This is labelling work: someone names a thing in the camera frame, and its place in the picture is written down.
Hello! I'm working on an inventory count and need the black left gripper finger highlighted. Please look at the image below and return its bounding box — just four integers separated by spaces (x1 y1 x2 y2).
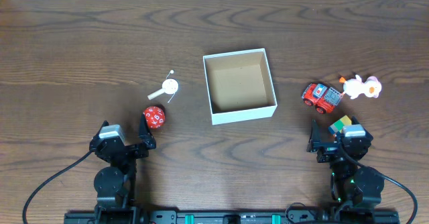
99 120 109 132
139 113 156 147

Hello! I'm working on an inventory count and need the red polyhedral die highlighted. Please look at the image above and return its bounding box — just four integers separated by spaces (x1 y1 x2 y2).
143 106 166 129

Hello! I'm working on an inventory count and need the colourful puzzle cube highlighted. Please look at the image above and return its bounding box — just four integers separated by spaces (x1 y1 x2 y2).
328 115 352 135

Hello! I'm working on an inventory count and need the red toy truck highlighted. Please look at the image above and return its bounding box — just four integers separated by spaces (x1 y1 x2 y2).
301 83 343 114

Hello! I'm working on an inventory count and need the white cardboard box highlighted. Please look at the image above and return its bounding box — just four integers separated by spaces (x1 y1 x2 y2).
203 48 278 125

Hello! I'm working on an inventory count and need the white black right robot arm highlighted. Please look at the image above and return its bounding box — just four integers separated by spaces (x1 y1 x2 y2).
306 117 384 223

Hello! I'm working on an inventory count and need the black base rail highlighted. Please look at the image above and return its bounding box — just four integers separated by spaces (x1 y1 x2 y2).
63 209 402 224

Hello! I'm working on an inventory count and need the white duck toy pink hat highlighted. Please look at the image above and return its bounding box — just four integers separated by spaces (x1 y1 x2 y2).
339 74 382 99

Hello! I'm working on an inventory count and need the small white rattle drum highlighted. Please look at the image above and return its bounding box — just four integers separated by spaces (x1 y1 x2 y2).
147 70 179 103

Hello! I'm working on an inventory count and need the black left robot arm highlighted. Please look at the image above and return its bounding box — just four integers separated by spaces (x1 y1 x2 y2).
89 115 156 224

